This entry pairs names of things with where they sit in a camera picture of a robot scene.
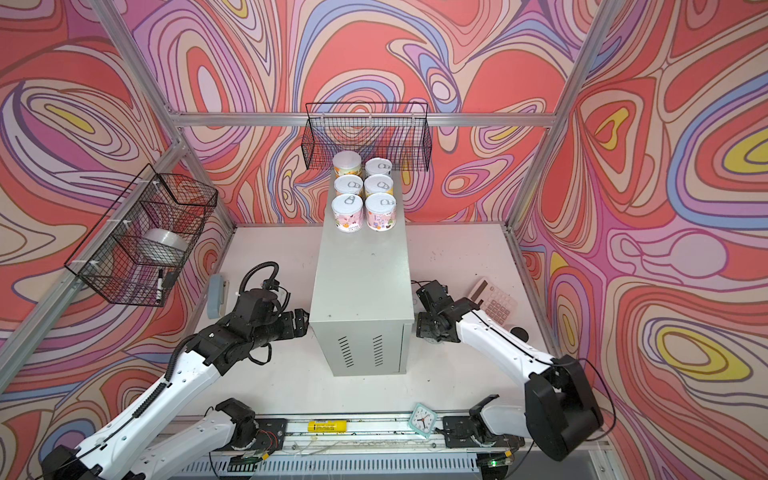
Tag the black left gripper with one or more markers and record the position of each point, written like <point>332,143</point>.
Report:
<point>301,324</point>

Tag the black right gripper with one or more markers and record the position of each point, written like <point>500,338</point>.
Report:
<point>423,327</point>

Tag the pink label can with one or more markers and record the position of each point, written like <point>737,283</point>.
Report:
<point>381,211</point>
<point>348,184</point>

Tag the can one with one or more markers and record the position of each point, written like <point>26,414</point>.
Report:
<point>347,210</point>

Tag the white brown label can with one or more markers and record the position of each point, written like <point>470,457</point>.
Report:
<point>378,166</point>

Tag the orange fruit can plastic lid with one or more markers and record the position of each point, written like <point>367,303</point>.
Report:
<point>347,163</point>

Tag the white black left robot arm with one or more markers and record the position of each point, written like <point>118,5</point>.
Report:
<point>124,447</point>

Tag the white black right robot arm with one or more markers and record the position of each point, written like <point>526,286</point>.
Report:
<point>560,410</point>

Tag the pink calculator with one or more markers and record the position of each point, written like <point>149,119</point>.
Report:
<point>498,305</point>

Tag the grey metal cabinet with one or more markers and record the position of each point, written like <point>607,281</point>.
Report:
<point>362,311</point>

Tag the pink round container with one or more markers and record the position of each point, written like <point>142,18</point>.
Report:
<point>520,333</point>

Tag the teal alarm clock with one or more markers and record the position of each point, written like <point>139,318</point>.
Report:
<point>422,420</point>

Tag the black marker pen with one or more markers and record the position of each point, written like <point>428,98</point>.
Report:
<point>159,295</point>

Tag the silver tape roll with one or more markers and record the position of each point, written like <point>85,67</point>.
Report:
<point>166,238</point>

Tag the green circuit board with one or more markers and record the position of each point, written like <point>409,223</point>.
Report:
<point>244,464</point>

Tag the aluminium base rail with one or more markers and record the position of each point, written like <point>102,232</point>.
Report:
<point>379,433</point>

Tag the black wire basket left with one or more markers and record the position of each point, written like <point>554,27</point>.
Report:
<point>117,263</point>

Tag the black wire basket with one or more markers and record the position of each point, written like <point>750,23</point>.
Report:
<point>397,131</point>
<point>117,263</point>

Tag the white vented cable duct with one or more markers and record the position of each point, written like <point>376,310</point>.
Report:
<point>338,466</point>

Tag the black wire basket rear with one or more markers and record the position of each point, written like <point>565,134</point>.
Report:
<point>397,131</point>

